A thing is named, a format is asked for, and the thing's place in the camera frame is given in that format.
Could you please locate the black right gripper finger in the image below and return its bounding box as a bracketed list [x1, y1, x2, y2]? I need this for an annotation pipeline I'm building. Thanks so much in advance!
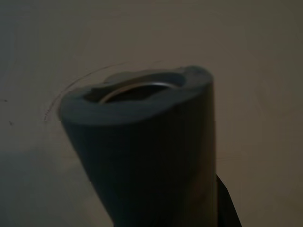
[216, 174, 242, 227]

